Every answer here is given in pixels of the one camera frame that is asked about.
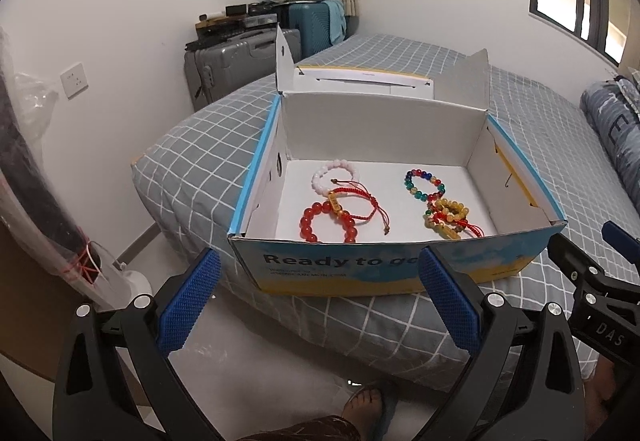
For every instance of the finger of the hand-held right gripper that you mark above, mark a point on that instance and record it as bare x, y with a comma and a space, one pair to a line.
575, 261
622, 243

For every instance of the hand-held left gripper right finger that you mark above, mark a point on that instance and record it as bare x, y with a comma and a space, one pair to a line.
450, 306

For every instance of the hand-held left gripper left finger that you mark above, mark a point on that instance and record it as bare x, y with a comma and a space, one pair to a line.
187, 306

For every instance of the blue and yellow cardboard box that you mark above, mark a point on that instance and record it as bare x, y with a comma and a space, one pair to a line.
380, 141

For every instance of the folded blue-grey quilt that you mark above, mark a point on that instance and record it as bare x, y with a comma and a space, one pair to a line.
615, 131

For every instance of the blue slipper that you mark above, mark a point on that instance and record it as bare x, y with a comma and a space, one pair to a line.
387, 413

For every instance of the person's foot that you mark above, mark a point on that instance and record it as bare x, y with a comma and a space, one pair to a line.
362, 408

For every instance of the brown wooden board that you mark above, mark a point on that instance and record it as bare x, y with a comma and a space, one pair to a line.
25, 311

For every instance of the dark patterned pants leg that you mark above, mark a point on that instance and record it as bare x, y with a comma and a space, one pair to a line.
305, 430

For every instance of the plastic-wrapped dark roll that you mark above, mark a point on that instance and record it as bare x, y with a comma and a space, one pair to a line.
30, 171

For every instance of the grey suitcase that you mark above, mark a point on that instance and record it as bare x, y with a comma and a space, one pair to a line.
230, 66

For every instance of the teal suitcase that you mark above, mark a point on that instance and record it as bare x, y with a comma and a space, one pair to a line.
312, 26

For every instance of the white wall socket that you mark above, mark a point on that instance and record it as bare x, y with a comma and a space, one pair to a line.
75, 80

